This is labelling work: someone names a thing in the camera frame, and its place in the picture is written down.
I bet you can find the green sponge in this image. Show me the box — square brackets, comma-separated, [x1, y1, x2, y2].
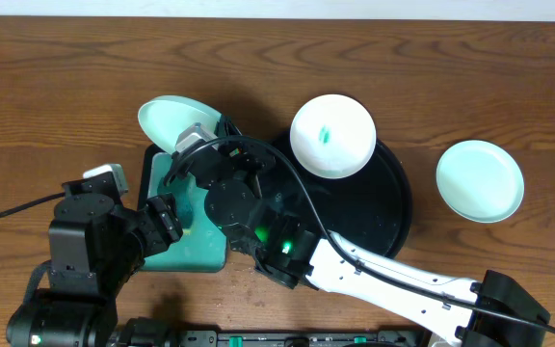
[173, 191, 194, 231]

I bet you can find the pale green plate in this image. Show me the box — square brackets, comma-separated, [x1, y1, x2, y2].
[138, 95, 222, 154]
[436, 140, 525, 224]

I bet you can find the white plate top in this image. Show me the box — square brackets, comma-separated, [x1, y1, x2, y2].
[289, 94, 377, 179]

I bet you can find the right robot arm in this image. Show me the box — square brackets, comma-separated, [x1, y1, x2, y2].
[155, 119, 550, 346]

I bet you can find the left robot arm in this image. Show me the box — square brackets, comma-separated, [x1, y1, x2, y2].
[6, 173, 183, 347]

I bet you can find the green rectangular water tray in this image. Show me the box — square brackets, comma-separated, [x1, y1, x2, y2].
[138, 145, 227, 273]

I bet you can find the black round tray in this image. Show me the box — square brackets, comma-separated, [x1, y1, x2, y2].
[259, 131, 412, 258]

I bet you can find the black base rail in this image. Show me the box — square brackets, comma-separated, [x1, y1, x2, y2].
[118, 317, 433, 347]

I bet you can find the right black cable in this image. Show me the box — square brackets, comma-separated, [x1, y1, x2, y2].
[164, 134, 555, 347]

